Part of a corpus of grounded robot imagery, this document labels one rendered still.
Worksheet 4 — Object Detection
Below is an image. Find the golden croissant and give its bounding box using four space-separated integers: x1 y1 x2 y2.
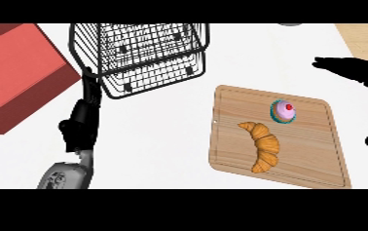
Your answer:
235 121 279 173

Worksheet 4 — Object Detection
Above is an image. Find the pale wooden board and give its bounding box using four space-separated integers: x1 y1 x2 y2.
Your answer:
334 23 368 60

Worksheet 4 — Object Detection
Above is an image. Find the wooden cutting board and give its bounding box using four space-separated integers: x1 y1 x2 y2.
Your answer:
209 84 353 190

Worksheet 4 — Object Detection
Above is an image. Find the pink frosted cupcake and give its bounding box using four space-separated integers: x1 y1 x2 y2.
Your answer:
269 98 297 125

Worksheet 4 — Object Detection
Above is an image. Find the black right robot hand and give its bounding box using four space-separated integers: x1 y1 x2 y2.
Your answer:
310 56 368 147

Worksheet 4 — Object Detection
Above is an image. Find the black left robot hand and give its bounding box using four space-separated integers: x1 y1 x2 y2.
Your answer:
57 66 103 154

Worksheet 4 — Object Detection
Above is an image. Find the black wire tiered basket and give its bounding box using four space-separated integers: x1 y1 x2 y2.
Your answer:
67 23 212 100

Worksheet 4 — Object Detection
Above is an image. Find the red box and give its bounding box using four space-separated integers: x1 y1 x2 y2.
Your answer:
0 23 84 135

